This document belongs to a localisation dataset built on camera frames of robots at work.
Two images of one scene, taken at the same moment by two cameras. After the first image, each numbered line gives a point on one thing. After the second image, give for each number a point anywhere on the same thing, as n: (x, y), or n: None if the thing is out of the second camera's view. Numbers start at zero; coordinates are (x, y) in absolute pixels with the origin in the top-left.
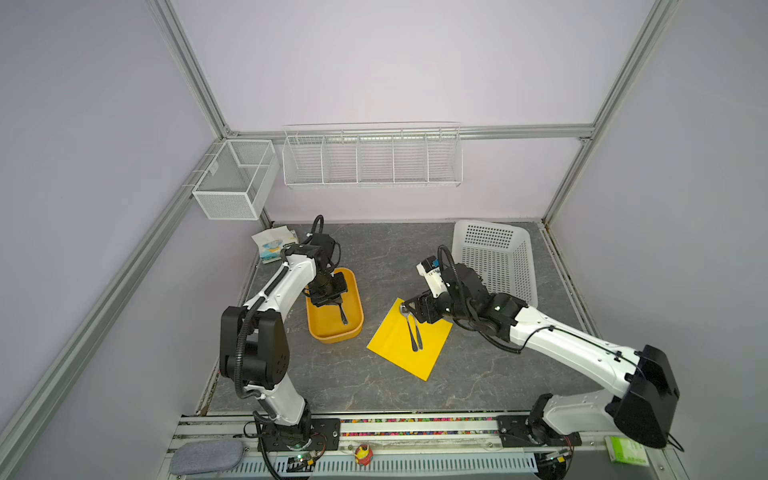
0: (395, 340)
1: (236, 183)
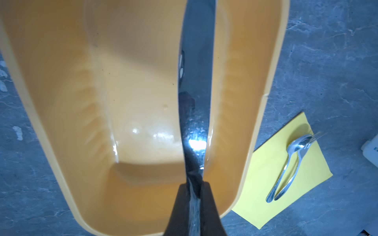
0: (267, 162)
1: None
